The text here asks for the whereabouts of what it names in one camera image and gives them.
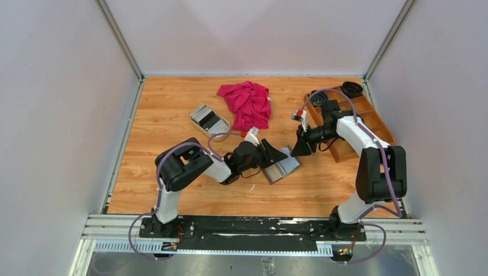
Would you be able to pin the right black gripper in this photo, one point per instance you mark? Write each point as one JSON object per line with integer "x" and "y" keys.
{"x": 302, "y": 148}

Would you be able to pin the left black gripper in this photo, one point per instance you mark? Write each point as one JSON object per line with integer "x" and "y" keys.
{"x": 270, "y": 154}

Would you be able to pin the brown leather card holder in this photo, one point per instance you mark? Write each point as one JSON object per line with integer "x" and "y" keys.
{"x": 283, "y": 168}

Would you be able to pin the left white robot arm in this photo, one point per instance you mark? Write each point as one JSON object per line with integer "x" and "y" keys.
{"x": 178, "y": 167}

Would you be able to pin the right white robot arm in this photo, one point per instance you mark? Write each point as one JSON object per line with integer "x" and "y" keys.
{"x": 381, "y": 176}

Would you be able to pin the beige card tray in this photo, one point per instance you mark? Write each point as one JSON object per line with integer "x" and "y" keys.
{"x": 210, "y": 123}

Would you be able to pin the stack of credit cards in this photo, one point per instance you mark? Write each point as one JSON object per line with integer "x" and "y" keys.
{"x": 207, "y": 118}

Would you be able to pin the brown wooden compartment tray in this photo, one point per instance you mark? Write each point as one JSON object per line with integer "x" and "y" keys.
{"x": 340, "y": 149}

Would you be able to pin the crumpled pink cloth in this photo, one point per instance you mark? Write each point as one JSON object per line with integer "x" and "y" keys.
{"x": 249, "y": 102}

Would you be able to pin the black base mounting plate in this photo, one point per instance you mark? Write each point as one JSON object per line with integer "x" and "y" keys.
{"x": 240, "y": 233}

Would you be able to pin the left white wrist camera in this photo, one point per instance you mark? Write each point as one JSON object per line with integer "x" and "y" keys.
{"x": 251, "y": 136}

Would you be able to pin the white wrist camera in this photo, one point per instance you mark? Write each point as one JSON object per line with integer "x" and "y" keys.
{"x": 251, "y": 136}
{"x": 301, "y": 116}

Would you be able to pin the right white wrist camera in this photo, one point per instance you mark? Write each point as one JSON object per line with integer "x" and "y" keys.
{"x": 301, "y": 116}

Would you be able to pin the aluminium frame rail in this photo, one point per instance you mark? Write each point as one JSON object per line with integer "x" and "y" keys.
{"x": 120, "y": 233}

